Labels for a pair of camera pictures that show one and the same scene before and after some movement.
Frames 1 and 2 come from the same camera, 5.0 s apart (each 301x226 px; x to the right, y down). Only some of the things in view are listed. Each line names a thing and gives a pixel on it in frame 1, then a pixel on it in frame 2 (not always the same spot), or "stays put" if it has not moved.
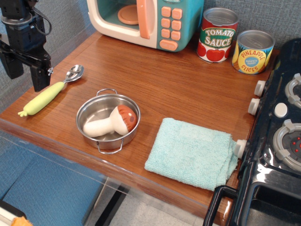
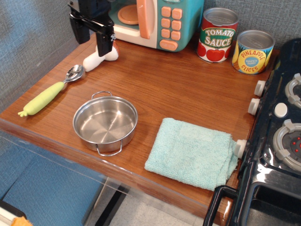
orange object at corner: (20, 221) stays put
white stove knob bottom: (240, 147) stays put
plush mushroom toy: (122, 120) to (94, 60)
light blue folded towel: (195, 155) stays put
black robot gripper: (26, 40) to (95, 15)
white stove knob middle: (253, 106) stays put
